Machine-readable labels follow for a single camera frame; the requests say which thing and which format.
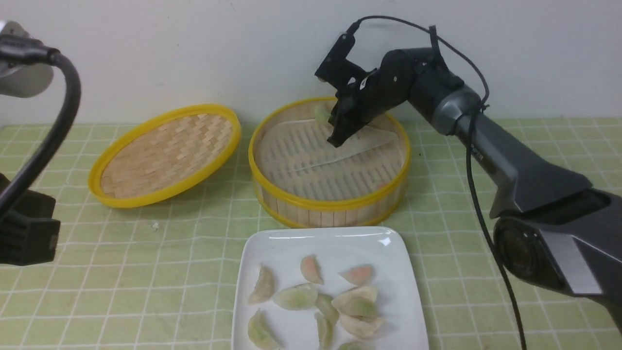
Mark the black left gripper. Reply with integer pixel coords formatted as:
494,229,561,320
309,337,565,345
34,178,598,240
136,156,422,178
0,189,61,266

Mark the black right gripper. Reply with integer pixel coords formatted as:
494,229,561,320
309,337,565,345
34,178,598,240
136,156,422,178
327,68,414,148

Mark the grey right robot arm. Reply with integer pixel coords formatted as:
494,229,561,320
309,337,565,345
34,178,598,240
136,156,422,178
315,47,622,328

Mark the white square plate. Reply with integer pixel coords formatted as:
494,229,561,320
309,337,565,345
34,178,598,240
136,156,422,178
231,227,430,350

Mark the pink dumpling on plate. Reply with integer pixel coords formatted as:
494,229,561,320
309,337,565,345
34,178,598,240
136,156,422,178
300,254,324,284
339,264,375,286

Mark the large pale dumpling on plate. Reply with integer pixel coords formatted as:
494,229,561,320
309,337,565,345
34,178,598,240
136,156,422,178
331,285,379,319

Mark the pale green dumpling on plate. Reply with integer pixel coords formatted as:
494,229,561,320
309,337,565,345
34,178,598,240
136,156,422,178
272,283,318,311

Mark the slim green dumpling on plate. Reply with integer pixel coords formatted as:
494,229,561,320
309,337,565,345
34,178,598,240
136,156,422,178
315,293,340,326

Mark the white speckled dumpling on plate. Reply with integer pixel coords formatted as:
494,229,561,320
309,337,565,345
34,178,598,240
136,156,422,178
247,264,276,304

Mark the cream dumpling on plate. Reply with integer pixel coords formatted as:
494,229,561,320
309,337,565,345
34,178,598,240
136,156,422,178
339,315,386,339

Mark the narrow green dumpling on plate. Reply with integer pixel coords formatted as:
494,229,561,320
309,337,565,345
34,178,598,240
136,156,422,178
314,312,334,350

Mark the dumpling at plate bottom edge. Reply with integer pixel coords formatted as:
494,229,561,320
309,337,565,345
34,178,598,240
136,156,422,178
337,341,374,350

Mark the green dumpling plate front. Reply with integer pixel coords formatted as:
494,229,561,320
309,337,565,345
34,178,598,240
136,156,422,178
247,309,283,350

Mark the white steamer liner paper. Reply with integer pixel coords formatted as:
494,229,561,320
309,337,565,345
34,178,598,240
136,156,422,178
254,120,406,202

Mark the yellow rimmed bamboo steamer basket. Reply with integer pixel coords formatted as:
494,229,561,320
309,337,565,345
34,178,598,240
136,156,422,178
248,97,411,228

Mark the yellow rimmed bamboo steamer lid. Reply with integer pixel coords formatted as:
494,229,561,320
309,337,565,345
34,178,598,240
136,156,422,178
87,104,242,209

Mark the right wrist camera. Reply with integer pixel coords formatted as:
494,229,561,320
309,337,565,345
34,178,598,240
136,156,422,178
314,33,367,91

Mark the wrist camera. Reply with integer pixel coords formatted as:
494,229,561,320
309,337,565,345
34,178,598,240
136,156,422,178
314,33,367,91
0,20,53,98

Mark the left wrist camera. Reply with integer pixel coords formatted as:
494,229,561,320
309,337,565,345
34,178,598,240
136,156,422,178
0,20,53,98

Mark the black left camera cable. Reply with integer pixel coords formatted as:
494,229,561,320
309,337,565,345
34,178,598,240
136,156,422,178
0,35,82,214

